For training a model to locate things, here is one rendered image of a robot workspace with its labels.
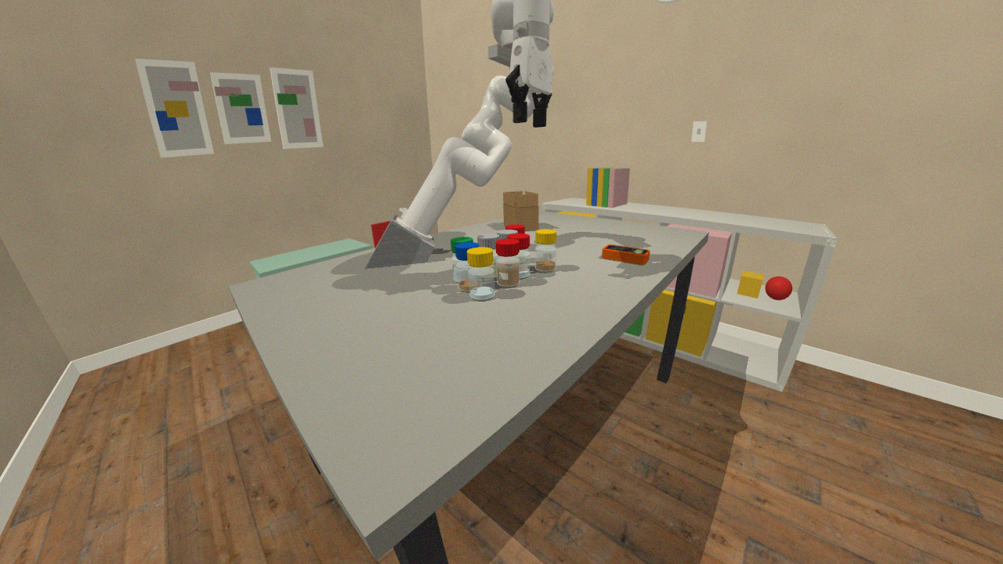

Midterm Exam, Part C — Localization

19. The brown cardboard box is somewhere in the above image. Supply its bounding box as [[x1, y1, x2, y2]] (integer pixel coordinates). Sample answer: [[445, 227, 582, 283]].
[[503, 191, 538, 231]]

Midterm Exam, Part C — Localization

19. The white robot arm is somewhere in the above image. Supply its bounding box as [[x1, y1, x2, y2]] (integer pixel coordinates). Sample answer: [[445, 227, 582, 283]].
[[396, 0, 554, 240]]

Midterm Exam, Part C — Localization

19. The orange digital multimeter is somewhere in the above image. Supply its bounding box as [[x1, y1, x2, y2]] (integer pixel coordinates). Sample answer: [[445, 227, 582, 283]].
[[602, 244, 650, 265]]

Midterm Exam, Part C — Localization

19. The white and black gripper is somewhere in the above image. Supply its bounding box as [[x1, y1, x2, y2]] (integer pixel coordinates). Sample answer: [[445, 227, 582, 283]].
[[505, 35, 552, 128]]

